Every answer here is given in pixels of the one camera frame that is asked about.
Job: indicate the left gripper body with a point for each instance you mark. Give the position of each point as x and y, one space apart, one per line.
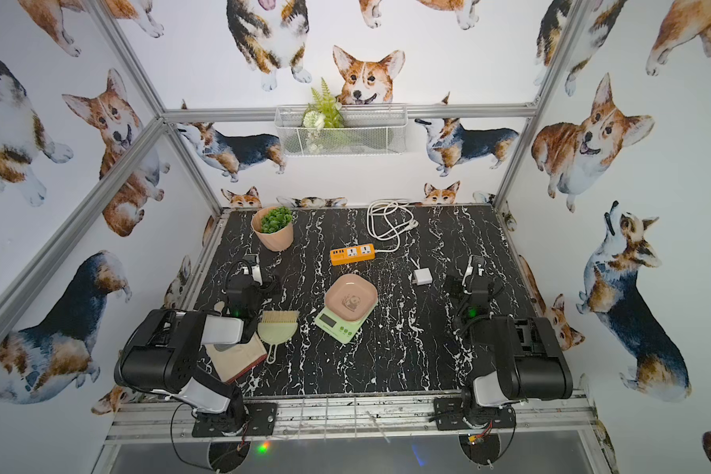
244 278

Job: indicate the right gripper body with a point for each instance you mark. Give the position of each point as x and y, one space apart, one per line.
458 290

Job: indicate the white charger adapter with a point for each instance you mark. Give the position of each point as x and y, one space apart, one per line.
422 277

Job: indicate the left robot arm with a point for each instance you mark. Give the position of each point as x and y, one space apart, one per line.
197 358

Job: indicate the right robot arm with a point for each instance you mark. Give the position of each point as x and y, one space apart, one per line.
527 362

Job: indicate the green electronic kitchen scale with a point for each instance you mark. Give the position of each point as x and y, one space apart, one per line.
340 329

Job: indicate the green hand brush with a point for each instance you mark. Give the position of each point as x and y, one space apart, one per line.
276 328

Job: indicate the beige work glove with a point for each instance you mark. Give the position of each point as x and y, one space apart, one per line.
232 349

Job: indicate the terracotta pot with plant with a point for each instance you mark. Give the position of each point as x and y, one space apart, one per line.
273 226

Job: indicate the pink square plate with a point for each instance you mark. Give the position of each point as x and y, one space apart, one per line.
351 298

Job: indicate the artificial fern with flower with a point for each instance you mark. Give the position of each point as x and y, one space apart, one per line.
323 122

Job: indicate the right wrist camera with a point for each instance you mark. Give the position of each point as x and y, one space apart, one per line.
474 269

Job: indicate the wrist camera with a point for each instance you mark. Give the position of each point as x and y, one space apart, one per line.
474 269
252 267

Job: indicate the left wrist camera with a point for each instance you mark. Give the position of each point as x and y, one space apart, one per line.
252 267

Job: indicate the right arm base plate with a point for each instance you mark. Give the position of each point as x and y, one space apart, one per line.
455 414

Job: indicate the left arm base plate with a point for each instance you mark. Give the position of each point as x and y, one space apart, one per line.
254 419

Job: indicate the white wire wall basket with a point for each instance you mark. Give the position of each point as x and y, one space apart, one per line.
369 130

